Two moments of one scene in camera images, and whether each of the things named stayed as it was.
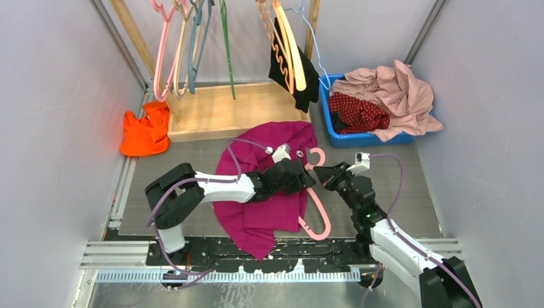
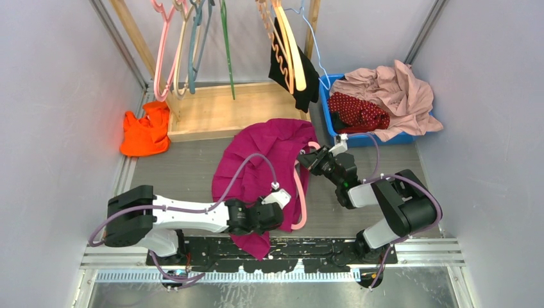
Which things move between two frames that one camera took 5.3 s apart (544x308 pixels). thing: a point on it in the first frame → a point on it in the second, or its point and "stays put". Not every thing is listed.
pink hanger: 309,167 → 297,170
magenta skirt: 255,224 stays put
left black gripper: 298,178 → 258,203
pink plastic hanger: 159,9 stays put
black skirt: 279,70 stays put
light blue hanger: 301,9 stays put
